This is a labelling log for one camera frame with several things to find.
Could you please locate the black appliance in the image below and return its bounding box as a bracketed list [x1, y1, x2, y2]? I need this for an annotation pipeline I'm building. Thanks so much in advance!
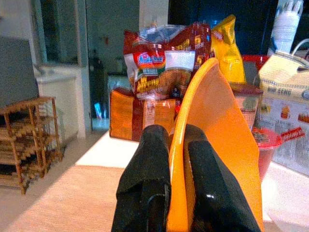
[0, 36, 39, 108]

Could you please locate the white plastic wrapped stack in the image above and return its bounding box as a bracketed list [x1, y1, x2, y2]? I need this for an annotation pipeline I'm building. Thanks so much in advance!
[267, 0, 304, 58]

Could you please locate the orange brown noodle carton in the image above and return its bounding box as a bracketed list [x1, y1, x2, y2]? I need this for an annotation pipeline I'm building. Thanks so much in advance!
[109, 87, 182, 142]

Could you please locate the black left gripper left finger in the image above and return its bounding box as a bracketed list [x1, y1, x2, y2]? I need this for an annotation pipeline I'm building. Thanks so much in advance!
[111, 124, 172, 232]

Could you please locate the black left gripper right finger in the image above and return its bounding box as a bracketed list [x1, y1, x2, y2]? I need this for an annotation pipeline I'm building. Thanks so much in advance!
[184, 123, 263, 232]

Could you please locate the red lidded plastic container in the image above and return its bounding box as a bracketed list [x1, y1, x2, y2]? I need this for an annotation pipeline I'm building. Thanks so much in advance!
[251, 127, 283, 182]

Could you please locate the red lidded sauce jar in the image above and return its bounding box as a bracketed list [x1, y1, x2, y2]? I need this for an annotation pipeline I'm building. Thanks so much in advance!
[231, 83, 264, 129]

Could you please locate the red instant noodle pack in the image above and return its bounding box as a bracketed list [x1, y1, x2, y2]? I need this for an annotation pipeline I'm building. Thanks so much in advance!
[123, 21, 212, 101]

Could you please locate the orange plastic plate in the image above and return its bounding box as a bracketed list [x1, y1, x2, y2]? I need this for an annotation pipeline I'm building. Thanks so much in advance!
[166, 57, 265, 232]

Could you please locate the beige woven table mat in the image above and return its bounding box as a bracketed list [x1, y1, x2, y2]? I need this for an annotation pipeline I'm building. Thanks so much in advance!
[4, 165, 273, 232]

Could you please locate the yellow snack bag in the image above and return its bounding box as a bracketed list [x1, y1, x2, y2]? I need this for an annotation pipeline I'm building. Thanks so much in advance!
[211, 14, 247, 84]

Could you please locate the red plastic tub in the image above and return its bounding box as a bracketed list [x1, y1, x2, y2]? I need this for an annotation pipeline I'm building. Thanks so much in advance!
[242, 54, 270, 85]

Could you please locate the wooden shelf rack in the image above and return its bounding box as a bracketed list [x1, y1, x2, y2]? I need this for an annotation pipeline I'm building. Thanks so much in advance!
[0, 96, 64, 195]

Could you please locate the white cracker tin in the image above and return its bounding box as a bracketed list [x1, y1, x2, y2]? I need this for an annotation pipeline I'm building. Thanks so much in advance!
[257, 38, 309, 177]

